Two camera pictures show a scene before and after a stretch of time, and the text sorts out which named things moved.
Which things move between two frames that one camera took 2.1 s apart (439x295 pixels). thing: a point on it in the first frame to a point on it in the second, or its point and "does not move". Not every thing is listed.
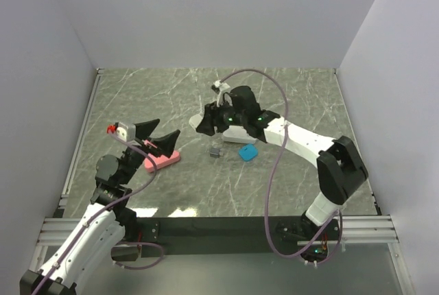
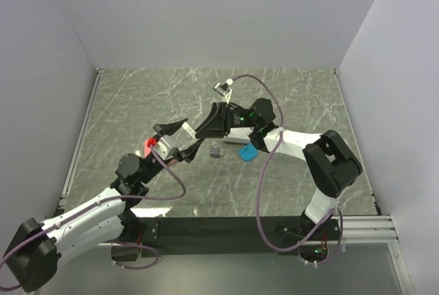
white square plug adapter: [195, 120] to [189, 130]
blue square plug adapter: [247, 152] does not move
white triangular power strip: [237, 134] does not move
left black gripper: [166, 144] to [188, 153]
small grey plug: [215, 153] does not move
